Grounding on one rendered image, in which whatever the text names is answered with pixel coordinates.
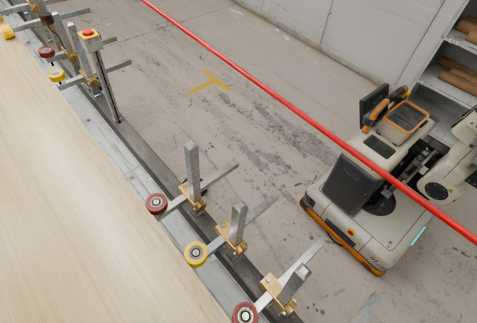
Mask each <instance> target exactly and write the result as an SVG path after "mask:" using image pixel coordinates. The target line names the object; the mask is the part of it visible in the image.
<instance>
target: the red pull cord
mask: <svg viewBox="0 0 477 323"><path fill-rule="evenodd" d="M141 1H142V2H143V3H145V4H146V5H147V6H149V7H150V8H152V9H153V10H154V11H156V12H157V13H159V14H160V15H161V16H162V17H164V18H165V19H167V20H168V21H169V22H171V23H172V24H173V25H175V26H176V27H178V28H179V29H180V30H181V31H183V32H184V33H186V34H187V35H188V36H190V37H191V38H193V39H194V40H195V41H197V42H198V43H199V44H201V45H202V46H204V47H205V48H206V49H207V50H209V51H210V52H212V53H213V54H215V55H216V56H217V57H218V58H220V59H221V60H223V61H224V62H225V63H227V64H228V65H230V66H231V67H232V68H234V69H235V70H236V71H238V72H239V73H241V74H242V75H243V76H244V77H246V78H247V79H249V80H250V81H252V82H253V83H254V84H256V85H257V86H258V87H260V88H261V89H262V90H264V91H265V92H267V93H268V94H269V95H270V96H272V97H273V98H275V99H276V100H278V101H279V102H280V103H281V104H283V105H284V106H286V107H287V108H288V109H290V110H291V111H293V112H294V113H295V114H296V115H298V116H299V117H301V118H302V119H304V120H305V121H306V122H307V123H309V124H310V125H312V126H313V127H315V128H316V129H317V130H318V131H320V132H321V133H323V134H324V135H325V136H327V137H328V138H330V139H331V140H332V141H333V142H335V143H336V144H338V145H339V146H341V147H342V148H343V149H344V150H346V151H347V152H349V153H350V154H352V155H353V156H354V157H355V158H357V159H358V160H360V161H361V162H362V163H364V164H365V165H367V166H368V167H369V168H370V169H372V170H373V171H375V172H376V173H378V174H379V175H380V176H381V177H383V178H384V179H386V180H387V181H388V182H390V183H391V184H392V185H394V186H395V187H396V188H398V189H399V190H401V191H402V192H404V193H405V194H406V195H407V196H409V197H410V198H412V199H413V200H414V201H416V202H417V203H418V204H420V205H421V206H423V207H424V208H425V209H427V210H428V211H429V212H431V213H432V214H433V215H434V216H436V217H438V218H439V219H441V220H442V221H443V222H444V223H446V224H447V225H449V226H450V227H451V228H452V229H454V230H455V231H457V232H458V233H460V234H461V235H462V236H464V237H465V238H466V239H468V240H469V241H470V242H471V243H473V244H475V245H476V246H477V236H476V235H475V234H473V233H471V232H470V231H469V230H468V229H466V228H465V227H463V226H462V225H460V224H459V223H458V222H456V221H455V220H453V219H452V218H451V217H449V216H448V215H446V214H445V213H443V212H442V211H441V210H440V209H438V208H436V207H435V206H434V205H433V204H431V203H430V202H428V201H427V200H426V199H424V198H423V197H421V196H420V195H418V194H417V193H416V192H414V191H413V190H411V189H410V188H409V187H408V186H406V185H404V184H403V183H402V182H401V181H399V180H398V179H396V178H395V177H393V176H392V175H391V174H389V173H388V172H386V171H385V170H384V169H382V168H381V167H379V166H378V165H376V164H375V163H374V162H373V161H371V160H369V159H368V158H367V157H366V156H364V155H363V154H361V153H359V152H358V151H357V150H356V149H354V148H353V147H351V146H350V145H349V144H347V143H346V142H344V141H343V140H341V139H340V138H339V137H338V136H336V135H335V134H333V133H332V132H331V131H329V130H328V129H326V128H325V127H323V126H322V125H321V124H319V123H318V122H316V121H315V120H314V119H312V118H311V117H310V116H308V115H306V113H304V112H303V111H301V110H300V109H298V108H297V107H296V106H294V105H293V104H291V103H290V102H289V101H287V100H286V99H284V98H283V97H281V96H280V95H279V94H278V93H276V92H274V91H273V90H272V89H271V88H269V87H268V86H266V85H265V84H263V83H262V82H261V81H259V80H258V79H256V78H255V77H254V76H253V75H251V74H249V73H248V72H247V71H245V70H244V69H243V68H241V67H239V66H238V65H237V64H236V63H234V62H233V61H231V60H230V59H228V58H227V57H226V56H224V55H223V54H221V53H220V52H219V51H218V50H216V49H214V48H213V47H212V46H211V45H209V44H208V43H206V42H205V41H203V40H202V39H201V38H199V37H198V36H196V35H195V34H194V33H192V32H191V31H189V30H188V29H186V28H185V27H184V26H182V25H181V24H180V23H178V22H177V21H176V20H174V19H173V18H171V17H170V16H168V15H167V14H166V13H164V12H163V11H161V10H160V9H159V8H157V7H156V6H154V5H153V4H152V3H151V2H149V1H147V0H141Z"/></svg>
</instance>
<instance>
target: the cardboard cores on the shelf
mask: <svg viewBox="0 0 477 323"><path fill-rule="evenodd" d="M456 30H458V31H461V32H463V33H465V34H467V37H466V39H465V40H467V41H469V42H472V43H474V44H476V45H477V19H476V18H473V17H471V16H467V17H466V18H465V19H462V20H461V21H460V23H459V24H458V26H457V27H456ZM437 63H439V64H440V65H443V66H445V67H447V68H449V69H450V70H451V71H450V72H449V71H447V70H442V72H441V73H440V74H439V76H438V78H439V79H441V80H444V81H445V82H448V83H449V84H452V85H454V86H455V87H458V88H459V89H462V90H463V91H465V92H468V93H469V94H472V95H473V96H475V97H477V72H475V71H473V70H471V69H469V68H467V67H465V66H463V65H461V64H459V63H457V62H455V61H453V60H451V59H449V58H446V57H444V56H443V55H442V56H441V57H440V58H439V59H438V60H437Z"/></svg>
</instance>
